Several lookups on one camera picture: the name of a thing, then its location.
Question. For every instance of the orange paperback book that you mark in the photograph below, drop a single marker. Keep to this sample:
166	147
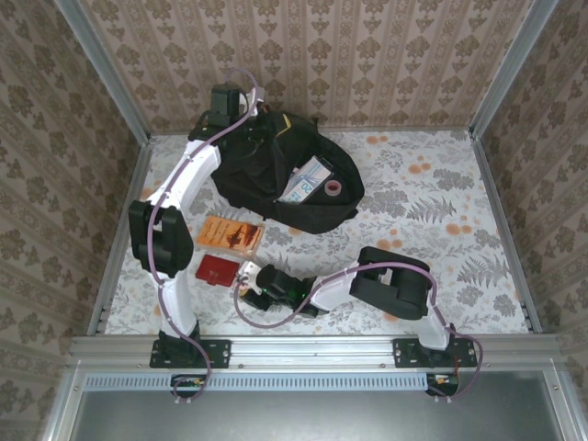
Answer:
229	234

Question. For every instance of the floral patterned table cover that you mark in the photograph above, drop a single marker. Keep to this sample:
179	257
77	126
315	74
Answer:
413	220

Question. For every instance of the thin aluminium table edge rail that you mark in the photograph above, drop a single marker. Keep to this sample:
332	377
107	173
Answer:
413	129

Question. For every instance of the black connector board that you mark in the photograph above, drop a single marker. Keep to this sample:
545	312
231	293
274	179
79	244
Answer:
443	383
190	383

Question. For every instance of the aluminium table side rail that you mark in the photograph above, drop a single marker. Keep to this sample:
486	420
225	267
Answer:
496	206
136	181

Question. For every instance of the long aluminium mounting rail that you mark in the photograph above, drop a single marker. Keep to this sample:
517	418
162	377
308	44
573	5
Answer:
312	351

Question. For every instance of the grey metal sheet panel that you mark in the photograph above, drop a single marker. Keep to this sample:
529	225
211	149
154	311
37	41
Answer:
321	418

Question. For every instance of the dark red wallet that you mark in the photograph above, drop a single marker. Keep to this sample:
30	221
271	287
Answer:
218	268

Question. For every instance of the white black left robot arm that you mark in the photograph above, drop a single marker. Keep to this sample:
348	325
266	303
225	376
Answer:
188	174

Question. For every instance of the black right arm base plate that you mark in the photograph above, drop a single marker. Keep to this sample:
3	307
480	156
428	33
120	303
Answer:
406	353

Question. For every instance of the black backpack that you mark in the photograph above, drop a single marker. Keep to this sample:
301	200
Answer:
248	184

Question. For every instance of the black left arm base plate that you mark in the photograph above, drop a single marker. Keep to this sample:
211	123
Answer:
220	353

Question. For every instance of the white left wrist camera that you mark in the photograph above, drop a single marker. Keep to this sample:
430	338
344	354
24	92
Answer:
252	98

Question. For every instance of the white blue paper pack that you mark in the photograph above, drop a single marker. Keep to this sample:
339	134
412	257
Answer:
305	184

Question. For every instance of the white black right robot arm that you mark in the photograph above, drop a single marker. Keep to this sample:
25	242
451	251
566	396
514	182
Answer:
390	285

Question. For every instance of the aluminium frame post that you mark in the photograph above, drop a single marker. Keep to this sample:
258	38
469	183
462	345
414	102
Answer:
105	73
510	69

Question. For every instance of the pink tape roll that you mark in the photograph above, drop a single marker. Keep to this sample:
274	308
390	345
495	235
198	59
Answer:
327	193

